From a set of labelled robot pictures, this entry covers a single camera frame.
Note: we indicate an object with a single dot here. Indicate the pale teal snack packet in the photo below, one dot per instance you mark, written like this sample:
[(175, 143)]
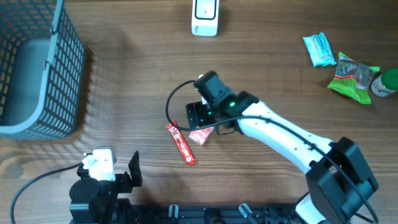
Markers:
[(319, 50)]

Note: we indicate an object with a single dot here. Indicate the red snack wrapper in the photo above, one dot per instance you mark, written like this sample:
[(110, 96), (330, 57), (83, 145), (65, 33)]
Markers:
[(181, 143)]

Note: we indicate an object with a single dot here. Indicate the green clear snack bag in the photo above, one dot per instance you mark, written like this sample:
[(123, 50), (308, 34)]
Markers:
[(353, 79)]

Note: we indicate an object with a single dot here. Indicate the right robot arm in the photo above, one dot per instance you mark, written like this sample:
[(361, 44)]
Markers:
[(338, 176)]

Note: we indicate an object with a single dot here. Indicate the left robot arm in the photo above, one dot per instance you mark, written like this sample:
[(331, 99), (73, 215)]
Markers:
[(94, 198)]

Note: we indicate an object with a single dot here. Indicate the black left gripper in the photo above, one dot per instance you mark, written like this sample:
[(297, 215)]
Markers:
[(127, 184)]

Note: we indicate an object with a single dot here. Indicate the small red snack packet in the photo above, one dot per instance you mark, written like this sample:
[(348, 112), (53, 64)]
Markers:
[(200, 136)]

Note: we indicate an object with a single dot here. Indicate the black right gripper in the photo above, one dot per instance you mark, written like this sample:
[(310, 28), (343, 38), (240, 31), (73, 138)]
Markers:
[(194, 111)]

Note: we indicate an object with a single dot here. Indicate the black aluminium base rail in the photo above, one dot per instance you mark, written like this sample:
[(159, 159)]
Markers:
[(278, 213)]

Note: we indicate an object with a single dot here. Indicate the green lid jar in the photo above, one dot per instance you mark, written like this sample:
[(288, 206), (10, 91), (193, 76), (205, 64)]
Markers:
[(386, 83)]

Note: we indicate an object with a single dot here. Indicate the dark grey mesh basket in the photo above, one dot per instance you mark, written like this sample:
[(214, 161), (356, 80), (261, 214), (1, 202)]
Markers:
[(42, 61)]

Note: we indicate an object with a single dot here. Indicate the white barcode scanner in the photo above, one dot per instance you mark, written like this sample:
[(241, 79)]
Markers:
[(205, 17)]

